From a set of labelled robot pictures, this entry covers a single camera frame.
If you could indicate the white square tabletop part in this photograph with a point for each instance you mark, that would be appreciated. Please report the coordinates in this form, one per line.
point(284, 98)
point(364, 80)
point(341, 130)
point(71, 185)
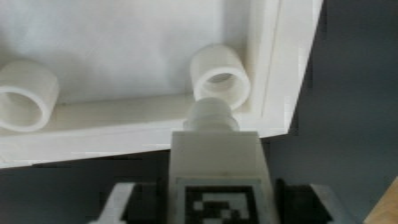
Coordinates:
point(117, 45)

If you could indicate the white leg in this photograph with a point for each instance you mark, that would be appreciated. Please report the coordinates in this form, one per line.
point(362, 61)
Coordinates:
point(220, 191)

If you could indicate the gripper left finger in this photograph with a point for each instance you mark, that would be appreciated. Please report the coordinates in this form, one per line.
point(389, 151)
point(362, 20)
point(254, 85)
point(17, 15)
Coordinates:
point(127, 208)

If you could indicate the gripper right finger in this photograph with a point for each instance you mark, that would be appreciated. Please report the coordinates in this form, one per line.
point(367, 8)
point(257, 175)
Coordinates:
point(310, 204)

